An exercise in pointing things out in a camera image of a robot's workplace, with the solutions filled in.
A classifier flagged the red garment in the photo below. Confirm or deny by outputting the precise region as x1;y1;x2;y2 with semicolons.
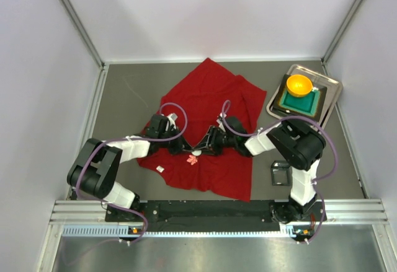
138;58;266;202

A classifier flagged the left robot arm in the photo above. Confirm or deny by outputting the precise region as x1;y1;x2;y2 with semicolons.
66;113;184;210

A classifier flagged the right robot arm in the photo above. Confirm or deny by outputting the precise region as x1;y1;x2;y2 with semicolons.
192;117;326;223

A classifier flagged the pink leaf brooch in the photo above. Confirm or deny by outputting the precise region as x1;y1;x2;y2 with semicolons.
187;154;198;165

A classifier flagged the white garment label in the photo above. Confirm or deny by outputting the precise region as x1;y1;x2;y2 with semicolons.
156;166;164;173

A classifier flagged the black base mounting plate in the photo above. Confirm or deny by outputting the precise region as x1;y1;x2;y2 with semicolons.
104;199;329;224

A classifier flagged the small black open box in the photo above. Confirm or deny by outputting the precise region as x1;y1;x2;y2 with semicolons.
270;160;292;186

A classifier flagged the orange bowl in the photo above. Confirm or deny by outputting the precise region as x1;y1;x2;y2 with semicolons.
286;74;313;97

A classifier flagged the black and teal square plate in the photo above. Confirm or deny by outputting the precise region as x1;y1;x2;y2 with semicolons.
273;74;327;121

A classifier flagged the silver metal tray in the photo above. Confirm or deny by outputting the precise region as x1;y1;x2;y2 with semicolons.
266;64;342;127

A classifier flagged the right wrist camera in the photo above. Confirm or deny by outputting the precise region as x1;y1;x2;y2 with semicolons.
216;113;226;132

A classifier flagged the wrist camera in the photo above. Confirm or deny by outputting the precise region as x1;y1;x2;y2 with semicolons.
167;113;178;130
216;113;226;132

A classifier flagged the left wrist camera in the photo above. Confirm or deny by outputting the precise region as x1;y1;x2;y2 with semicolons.
167;113;178;130

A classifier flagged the grey slotted cable duct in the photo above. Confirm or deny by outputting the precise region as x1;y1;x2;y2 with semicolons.
61;224;298;238

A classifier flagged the aluminium frame rail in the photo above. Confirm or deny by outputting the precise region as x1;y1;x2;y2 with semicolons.
50;199;388;225

